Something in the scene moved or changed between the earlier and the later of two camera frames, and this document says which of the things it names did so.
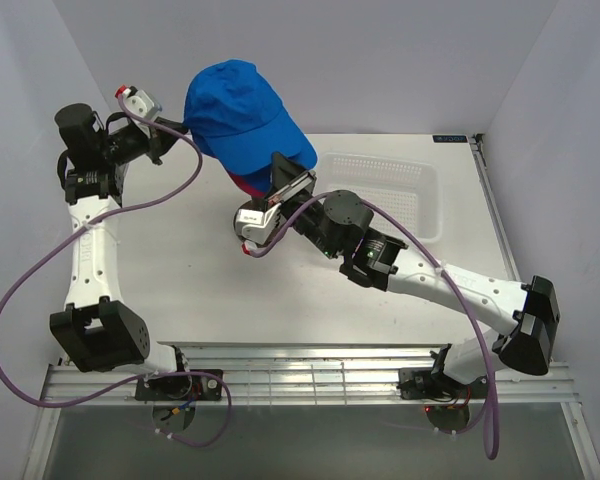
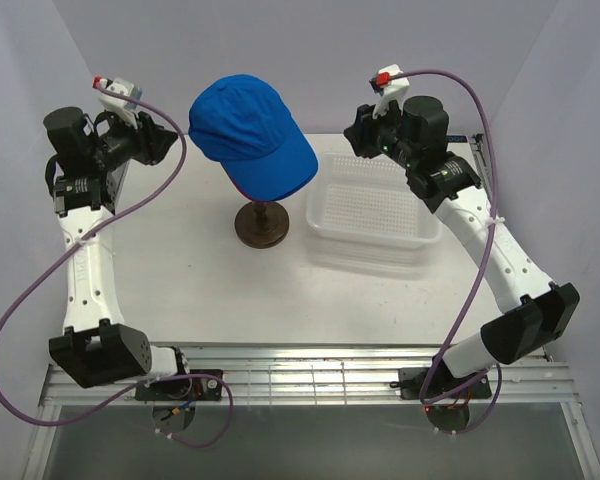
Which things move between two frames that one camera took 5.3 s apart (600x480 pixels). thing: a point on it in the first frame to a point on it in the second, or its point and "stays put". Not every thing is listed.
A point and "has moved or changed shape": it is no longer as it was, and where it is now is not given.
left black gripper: (156, 143) stays put
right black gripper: (287, 178) to (359, 133)
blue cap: (233, 115) has moved or changed shape
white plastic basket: (412, 189) stays put
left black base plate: (180, 386) stays put
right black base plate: (426, 383) stays put
